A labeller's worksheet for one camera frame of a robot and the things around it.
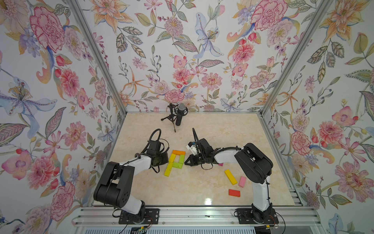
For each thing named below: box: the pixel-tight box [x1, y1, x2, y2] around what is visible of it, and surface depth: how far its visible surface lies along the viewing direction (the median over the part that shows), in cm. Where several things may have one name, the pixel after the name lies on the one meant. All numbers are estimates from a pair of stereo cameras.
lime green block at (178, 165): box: [171, 161, 183, 170], surface depth 93 cm
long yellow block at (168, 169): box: [164, 161, 174, 177], surface depth 92 cm
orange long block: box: [171, 149, 186, 156], surface depth 100 cm
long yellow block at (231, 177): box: [224, 169, 238, 186], surface depth 89 cm
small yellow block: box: [168, 153, 177, 163], surface depth 97 cm
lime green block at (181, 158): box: [178, 154, 185, 164], surface depth 97 cm
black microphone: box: [173, 102, 188, 127], surface depth 100 cm
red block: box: [228, 189, 241, 197], surface depth 84 cm
